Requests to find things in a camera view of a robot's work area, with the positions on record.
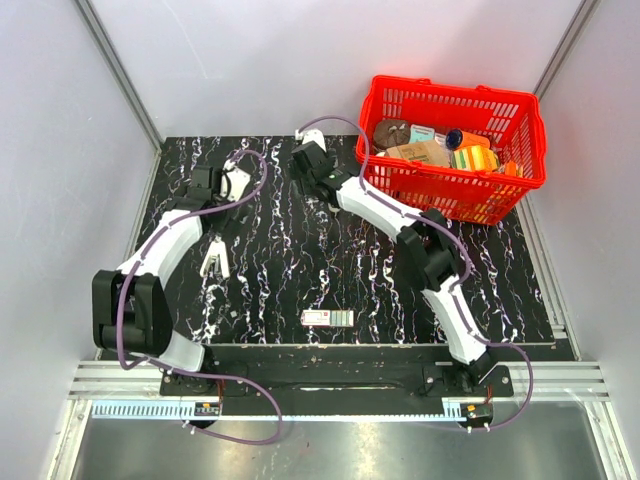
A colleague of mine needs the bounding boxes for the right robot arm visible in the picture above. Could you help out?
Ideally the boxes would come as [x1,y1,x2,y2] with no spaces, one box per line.
[291,141,496,396]

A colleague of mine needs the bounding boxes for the orange bottle blue cap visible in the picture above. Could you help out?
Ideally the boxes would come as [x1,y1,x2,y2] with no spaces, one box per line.
[445,129,491,151]

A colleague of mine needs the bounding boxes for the staple box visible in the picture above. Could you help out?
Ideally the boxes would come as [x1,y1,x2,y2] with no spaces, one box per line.
[301,310,355,328]

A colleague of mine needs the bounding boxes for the teal white card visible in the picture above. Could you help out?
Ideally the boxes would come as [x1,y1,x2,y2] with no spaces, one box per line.
[409,124,435,143]

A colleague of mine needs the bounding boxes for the red plastic basket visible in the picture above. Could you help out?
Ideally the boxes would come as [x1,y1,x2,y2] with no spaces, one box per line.
[356,75,547,225]

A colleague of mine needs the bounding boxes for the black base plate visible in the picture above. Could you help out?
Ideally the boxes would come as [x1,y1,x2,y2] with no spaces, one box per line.
[159,342,516,401]

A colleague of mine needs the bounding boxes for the green yellow box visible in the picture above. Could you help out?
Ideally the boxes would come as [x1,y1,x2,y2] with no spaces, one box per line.
[451,145,500,172]

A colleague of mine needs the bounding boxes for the brown round package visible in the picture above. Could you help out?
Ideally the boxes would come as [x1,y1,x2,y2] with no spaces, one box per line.
[373,119,411,150]

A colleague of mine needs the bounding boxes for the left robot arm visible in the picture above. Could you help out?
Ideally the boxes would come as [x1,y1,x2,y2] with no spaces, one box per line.
[92,166,251,396]

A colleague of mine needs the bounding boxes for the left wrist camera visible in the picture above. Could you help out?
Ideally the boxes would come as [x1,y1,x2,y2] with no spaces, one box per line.
[220,160,251,202]

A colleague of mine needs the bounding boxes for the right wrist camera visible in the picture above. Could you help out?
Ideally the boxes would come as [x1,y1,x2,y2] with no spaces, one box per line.
[294,128,326,151]

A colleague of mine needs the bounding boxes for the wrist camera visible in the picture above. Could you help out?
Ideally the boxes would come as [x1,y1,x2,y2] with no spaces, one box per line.
[294,128,326,151]
[220,160,251,202]

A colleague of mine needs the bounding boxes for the brown cardboard box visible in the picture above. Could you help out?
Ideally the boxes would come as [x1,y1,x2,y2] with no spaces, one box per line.
[385,140,451,168]

